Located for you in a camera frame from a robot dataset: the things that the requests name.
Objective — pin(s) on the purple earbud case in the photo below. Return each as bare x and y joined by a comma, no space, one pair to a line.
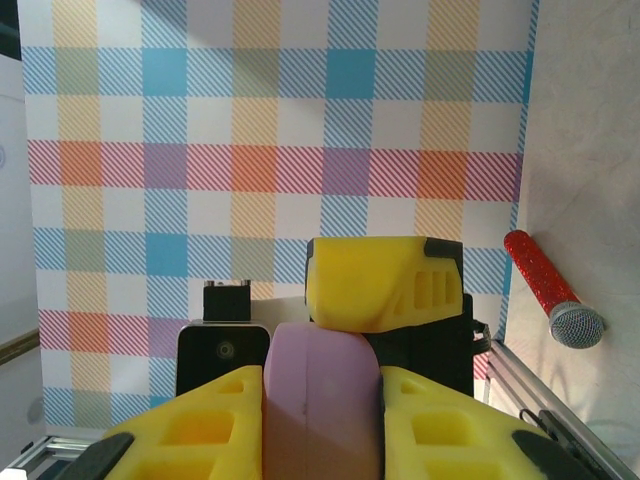
320,400

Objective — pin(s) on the red glitter toy microphone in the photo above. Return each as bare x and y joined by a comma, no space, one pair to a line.
540,280

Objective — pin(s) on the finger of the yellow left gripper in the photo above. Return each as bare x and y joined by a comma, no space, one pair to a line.
360,280

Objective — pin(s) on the aluminium frame post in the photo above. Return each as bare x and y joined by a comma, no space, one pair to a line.
55,447

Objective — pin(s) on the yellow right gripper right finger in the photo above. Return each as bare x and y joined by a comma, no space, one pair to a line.
395,440

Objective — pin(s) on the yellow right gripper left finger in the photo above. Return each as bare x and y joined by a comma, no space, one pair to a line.
247,430

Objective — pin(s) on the wide aluminium base rail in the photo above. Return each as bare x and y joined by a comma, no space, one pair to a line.
525,380

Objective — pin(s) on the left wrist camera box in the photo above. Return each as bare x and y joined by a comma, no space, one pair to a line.
225,350

